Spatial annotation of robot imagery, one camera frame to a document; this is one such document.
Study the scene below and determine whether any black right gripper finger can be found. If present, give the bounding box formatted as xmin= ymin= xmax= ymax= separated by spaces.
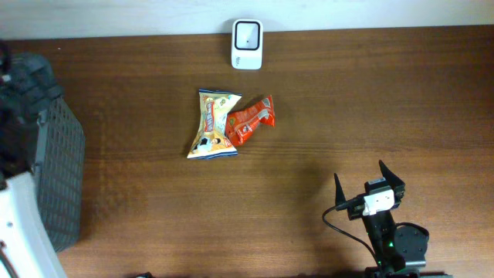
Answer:
xmin=379 ymin=160 xmax=405 ymax=189
xmin=333 ymin=173 xmax=346 ymax=206

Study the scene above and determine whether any red snack packet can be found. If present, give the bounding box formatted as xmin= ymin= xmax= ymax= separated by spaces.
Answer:
xmin=225 ymin=95 xmax=276 ymax=147

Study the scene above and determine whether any yellow wet wipes pack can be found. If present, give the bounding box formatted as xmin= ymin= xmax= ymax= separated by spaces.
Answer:
xmin=187 ymin=89 xmax=242 ymax=160

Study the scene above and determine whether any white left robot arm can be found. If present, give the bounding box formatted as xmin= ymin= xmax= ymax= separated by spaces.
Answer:
xmin=1 ymin=42 xmax=73 ymax=277

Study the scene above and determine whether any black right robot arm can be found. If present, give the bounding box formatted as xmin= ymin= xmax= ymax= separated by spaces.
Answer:
xmin=322 ymin=161 xmax=448 ymax=278

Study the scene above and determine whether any white barcode scanner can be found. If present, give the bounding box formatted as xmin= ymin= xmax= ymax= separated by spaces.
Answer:
xmin=231 ymin=19 xmax=264 ymax=70

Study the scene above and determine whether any grey plastic mesh basket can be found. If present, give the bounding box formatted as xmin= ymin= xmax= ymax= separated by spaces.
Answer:
xmin=32 ymin=97 xmax=86 ymax=252

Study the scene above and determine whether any black camera cable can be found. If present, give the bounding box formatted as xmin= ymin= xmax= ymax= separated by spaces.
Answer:
xmin=322 ymin=197 xmax=381 ymax=267

